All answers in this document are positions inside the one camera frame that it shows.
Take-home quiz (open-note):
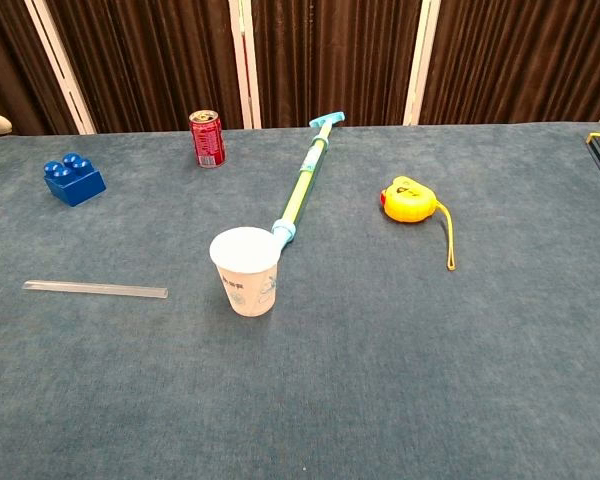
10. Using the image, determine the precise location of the clear plastic tube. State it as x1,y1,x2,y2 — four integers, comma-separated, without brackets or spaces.
22,279,170,300

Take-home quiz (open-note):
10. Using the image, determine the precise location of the white paper cup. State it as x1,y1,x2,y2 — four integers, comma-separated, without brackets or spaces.
209,226,282,318

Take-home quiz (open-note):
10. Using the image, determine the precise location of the green and blue toy pump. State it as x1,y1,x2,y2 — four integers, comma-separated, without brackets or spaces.
271,111,347,250

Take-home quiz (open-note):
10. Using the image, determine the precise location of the yellow tape measure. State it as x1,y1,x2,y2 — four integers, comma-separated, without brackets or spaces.
379,175,457,272

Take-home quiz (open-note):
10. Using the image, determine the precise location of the red soda can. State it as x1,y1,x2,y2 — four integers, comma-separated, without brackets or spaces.
188,109,227,169

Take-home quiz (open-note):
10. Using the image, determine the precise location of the blue table cloth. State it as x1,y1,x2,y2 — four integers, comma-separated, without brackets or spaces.
0,121,600,480

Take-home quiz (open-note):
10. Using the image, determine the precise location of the blue toy building brick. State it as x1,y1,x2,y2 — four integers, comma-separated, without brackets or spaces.
43,152,107,208

